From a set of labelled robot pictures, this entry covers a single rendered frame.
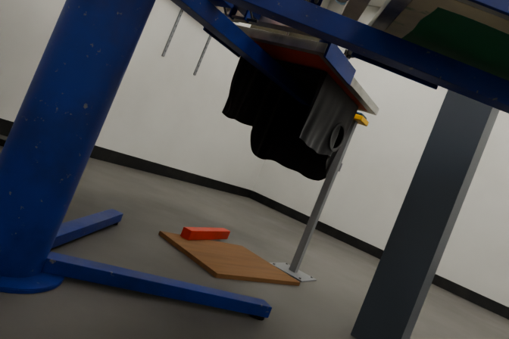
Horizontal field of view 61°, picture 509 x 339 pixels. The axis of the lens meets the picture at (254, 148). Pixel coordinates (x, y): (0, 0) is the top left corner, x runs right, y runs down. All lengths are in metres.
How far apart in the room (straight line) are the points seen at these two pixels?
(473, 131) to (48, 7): 2.79
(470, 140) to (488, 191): 3.42
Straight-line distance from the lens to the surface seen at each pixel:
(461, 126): 1.89
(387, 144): 5.50
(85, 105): 1.16
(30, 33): 3.44
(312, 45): 1.65
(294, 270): 2.52
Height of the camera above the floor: 0.50
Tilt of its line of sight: 2 degrees up
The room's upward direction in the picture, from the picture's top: 22 degrees clockwise
